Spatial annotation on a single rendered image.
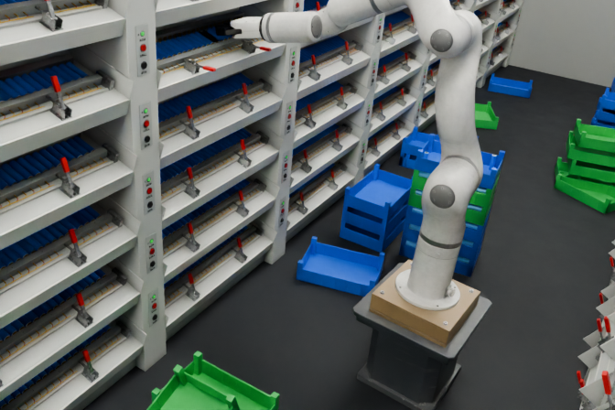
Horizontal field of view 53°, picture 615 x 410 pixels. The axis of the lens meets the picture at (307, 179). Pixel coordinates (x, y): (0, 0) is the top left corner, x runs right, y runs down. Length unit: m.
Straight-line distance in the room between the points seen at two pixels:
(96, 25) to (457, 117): 0.88
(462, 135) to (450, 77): 0.15
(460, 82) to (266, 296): 1.13
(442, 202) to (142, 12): 0.86
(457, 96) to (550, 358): 1.09
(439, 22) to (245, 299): 1.26
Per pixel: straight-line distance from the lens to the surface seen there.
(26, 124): 1.43
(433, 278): 1.80
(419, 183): 2.46
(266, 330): 2.18
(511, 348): 2.32
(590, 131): 3.64
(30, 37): 1.36
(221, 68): 1.82
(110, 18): 1.50
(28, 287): 1.60
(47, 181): 1.57
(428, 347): 1.79
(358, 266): 2.52
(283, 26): 1.76
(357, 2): 1.65
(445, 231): 1.72
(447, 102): 1.61
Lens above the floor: 1.45
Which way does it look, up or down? 28 degrees down
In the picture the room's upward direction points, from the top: 5 degrees clockwise
